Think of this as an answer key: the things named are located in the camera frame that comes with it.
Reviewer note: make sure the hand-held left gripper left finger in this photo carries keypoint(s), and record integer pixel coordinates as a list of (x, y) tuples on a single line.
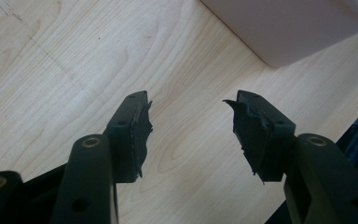
[(122, 146)]

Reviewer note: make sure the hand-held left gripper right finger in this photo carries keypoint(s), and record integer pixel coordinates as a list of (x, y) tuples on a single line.
[(272, 140)]

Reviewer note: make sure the pale pink plastic box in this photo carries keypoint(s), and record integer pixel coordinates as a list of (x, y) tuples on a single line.
[(287, 26)]

